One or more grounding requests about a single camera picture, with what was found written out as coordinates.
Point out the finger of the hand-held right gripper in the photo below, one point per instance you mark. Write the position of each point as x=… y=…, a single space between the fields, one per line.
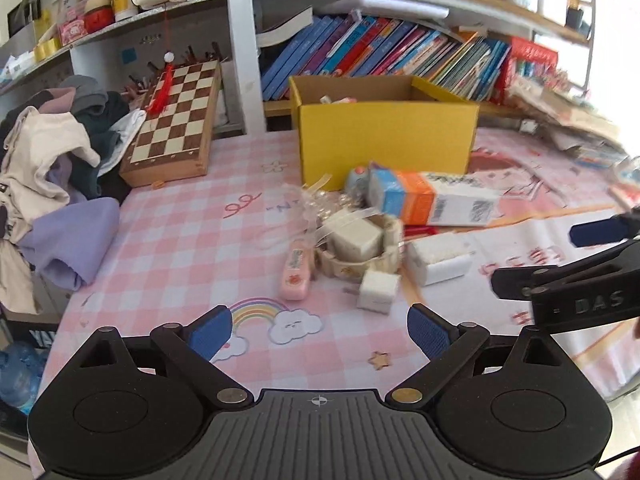
x=560 y=275
x=597 y=232

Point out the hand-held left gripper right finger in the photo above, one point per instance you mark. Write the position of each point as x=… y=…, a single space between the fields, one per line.
x=425 y=332

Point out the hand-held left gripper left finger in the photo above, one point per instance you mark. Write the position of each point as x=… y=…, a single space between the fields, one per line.
x=212 y=332

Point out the white cotton swab box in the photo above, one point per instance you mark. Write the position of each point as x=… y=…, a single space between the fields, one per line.
x=440 y=260

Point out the pink checkered desktop cloth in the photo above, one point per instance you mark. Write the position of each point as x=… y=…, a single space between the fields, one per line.
x=200 y=240

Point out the white charger cube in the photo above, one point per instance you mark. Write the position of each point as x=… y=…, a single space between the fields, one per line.
x=378 y=291

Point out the beige woven basket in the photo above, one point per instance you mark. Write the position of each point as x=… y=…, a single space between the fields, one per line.
x=380 y=260

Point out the red pen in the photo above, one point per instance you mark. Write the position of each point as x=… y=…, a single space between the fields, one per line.
x=422 y=231

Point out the pink tube package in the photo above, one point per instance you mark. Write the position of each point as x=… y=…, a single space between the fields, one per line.
x=297 y=270

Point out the white block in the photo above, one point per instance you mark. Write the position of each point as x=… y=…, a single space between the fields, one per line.
x=352 y=237

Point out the stack of papers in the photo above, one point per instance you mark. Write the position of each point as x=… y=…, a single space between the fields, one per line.
x=565 y=110

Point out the orange and white carton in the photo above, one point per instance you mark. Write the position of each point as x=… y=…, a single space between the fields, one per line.
x=430 y=199

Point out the clear ribbon bag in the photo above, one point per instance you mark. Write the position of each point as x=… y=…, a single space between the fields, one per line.
x=310 y=205

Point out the purple garment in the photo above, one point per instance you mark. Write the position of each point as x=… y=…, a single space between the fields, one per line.
x=75 y=240

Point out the small grey-blue gadget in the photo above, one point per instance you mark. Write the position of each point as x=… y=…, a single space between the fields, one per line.
x=357 y=180

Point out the red pencil box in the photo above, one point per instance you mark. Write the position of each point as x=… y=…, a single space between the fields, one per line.
x=532 y=62

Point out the black storage box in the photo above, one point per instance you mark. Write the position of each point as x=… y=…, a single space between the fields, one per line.
x=30 y=330

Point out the yellow cardboard box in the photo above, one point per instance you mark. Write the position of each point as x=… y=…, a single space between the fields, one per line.
x=380 y=140

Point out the wooden chessboard case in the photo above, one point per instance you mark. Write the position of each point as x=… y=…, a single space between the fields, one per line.
x=172 y=125

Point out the white pen holder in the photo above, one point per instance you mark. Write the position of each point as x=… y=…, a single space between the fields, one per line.
x=552 y=4

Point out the dark green clothes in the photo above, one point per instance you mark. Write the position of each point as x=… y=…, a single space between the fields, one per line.
x=100 y=120

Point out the pile of clothes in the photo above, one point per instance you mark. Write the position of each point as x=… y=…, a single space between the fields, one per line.
x=45 y=160

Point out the red tassel ornament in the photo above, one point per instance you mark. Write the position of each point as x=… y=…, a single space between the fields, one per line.
x=164 y=87

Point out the row of colourful books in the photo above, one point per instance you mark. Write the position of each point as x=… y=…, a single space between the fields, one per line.
x=380 y=52

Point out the white shelf unit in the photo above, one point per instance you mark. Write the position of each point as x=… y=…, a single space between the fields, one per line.
x=242 y=50

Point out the yellow tape roll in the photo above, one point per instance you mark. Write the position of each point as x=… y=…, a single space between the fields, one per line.
x=47 y=50

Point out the pink patterned box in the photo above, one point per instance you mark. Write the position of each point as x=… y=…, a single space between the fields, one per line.
x=72 y=32

